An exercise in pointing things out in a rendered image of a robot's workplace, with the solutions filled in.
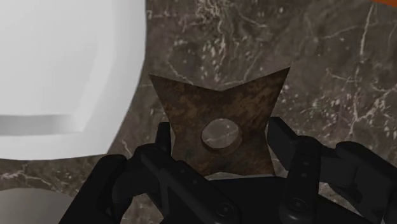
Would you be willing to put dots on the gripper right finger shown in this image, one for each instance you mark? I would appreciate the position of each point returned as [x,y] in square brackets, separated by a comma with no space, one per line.
[302,161]

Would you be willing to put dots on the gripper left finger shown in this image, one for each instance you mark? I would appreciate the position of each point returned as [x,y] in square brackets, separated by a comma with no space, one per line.
[173,189]

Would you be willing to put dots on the rusty brown star-shaped plate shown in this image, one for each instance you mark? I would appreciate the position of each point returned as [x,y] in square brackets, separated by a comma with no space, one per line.
[198,108]

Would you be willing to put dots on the grey rounded object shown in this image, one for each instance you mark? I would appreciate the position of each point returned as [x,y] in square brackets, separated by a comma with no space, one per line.
[28,208]

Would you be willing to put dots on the large white rounded object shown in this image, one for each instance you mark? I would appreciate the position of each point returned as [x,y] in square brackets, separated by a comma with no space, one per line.
[55,62]

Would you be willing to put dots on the orange object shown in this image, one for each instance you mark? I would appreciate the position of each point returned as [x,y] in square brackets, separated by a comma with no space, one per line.
[386,2]

